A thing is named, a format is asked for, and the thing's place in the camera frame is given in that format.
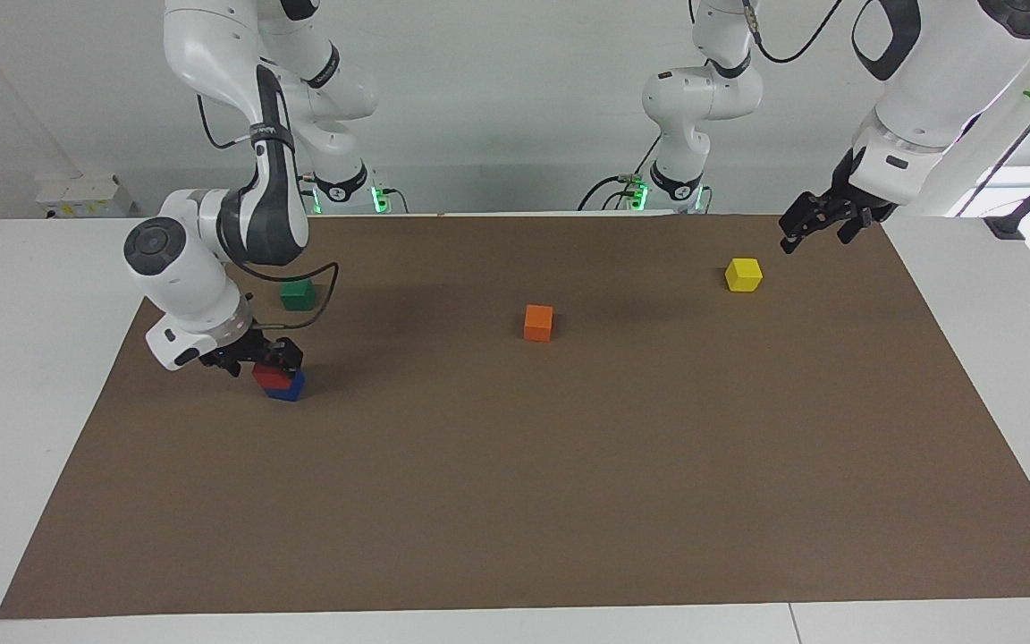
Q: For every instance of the blue wooden block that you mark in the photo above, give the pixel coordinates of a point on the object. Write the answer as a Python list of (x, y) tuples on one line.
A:
[(287, 389)]

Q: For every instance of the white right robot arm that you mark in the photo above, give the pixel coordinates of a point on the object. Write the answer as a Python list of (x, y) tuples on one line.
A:
[(193, 268)]

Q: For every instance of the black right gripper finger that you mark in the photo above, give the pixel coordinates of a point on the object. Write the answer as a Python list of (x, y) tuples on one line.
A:
[(287, 353), (229, 365)]

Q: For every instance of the red wooden block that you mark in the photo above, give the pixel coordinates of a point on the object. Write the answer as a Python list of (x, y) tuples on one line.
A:
[(266, 376)]

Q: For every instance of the yellow wooden block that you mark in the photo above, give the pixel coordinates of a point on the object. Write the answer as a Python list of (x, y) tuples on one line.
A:
[(744, 275)]

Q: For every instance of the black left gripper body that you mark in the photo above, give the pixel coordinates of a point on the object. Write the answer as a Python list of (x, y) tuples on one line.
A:
[(855, 201)]

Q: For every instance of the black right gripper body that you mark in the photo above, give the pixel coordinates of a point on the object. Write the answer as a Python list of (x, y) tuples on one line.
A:
[(251, 349)]

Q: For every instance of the brown paper mat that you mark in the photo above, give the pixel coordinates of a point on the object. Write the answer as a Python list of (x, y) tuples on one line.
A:
[(515, 465)]

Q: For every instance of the orange wooden block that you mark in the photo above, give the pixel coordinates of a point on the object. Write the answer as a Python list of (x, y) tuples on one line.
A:
[(538, 324)]

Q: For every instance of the thin metal rod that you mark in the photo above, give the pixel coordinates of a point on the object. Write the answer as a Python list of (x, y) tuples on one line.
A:
[(998, 165)]

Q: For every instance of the green wooden block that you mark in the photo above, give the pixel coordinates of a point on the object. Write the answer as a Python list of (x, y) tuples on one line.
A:
[(298, 296)]

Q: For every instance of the white box with yellow labels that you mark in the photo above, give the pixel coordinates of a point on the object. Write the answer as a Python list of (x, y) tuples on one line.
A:
[(81, 197)]

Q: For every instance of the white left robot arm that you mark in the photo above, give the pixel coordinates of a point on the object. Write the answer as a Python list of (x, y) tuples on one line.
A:
[(935, 80)]

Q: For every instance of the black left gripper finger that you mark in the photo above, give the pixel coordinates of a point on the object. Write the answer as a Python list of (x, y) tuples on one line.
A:
[(853, 231), (801, 224)]

